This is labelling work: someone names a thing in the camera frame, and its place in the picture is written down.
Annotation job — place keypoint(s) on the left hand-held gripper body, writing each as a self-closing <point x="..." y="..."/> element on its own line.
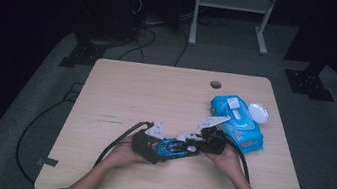
<point x="140" y="144"/>

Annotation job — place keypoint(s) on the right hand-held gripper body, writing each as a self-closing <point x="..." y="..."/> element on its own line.
<point x="214" y="143"/>

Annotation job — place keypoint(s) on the blue toy car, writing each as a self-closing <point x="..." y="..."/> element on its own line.
<point x="171" y="149"/>

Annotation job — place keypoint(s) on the blue wet wipes pack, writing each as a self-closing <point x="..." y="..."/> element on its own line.
<point x="245" y="129"/>

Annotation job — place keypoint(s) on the person's left hand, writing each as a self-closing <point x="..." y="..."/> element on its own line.
<point x="123" y="157"/>

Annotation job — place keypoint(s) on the person's right hand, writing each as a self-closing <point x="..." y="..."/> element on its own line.
<point x="227" y="164"/>

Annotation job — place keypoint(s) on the dark equipment rack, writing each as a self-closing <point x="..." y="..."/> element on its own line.
<point x="112" y="5"/>

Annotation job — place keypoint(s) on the black stand base plate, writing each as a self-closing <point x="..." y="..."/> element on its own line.
<point x="308" y="83"/>
<point x="83" y="54"/>

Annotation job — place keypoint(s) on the white metal stand frame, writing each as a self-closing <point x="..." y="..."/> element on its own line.
<point x="234" y="2"/>

